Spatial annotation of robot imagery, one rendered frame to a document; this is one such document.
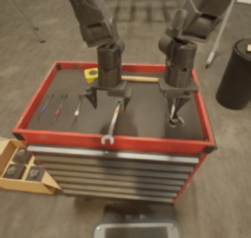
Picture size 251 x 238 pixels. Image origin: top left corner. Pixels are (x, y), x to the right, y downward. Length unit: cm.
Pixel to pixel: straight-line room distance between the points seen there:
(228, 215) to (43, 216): 135
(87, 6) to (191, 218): 145
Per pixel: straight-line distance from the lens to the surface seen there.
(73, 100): 85
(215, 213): 164
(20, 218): 170
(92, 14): 45
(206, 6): 43
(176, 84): 49
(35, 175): 155
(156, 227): 124
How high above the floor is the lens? 148
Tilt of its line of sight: 49 degrees down
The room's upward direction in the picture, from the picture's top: 1 degrees counter-clockwise
